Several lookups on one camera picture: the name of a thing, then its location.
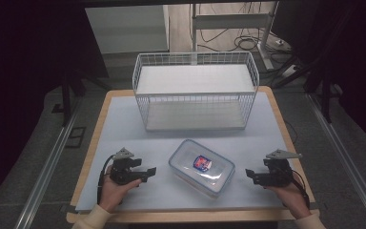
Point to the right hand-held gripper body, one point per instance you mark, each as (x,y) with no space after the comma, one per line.
(281,176)

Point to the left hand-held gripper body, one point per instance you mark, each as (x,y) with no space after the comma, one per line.
(120,171)

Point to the clear plastic food container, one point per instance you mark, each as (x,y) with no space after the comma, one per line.
(200,168)

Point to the person's left hand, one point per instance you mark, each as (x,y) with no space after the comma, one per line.
(112,194)

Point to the person's right hand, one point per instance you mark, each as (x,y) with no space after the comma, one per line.
(294,198)

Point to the light blue table mat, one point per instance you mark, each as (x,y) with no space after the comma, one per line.
(158,146)

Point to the black floor plate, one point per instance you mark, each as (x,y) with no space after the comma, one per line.
(75,136)

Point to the black tripod stand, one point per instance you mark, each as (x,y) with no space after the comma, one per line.
(325,92)
(66,95)

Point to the white cabinet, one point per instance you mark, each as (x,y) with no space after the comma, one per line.
(127,28)

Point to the aluminium rail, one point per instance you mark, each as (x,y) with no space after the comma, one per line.
(44,178)
(349,159)

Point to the white metal desk frame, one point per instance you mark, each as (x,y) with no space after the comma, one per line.
(232,20)

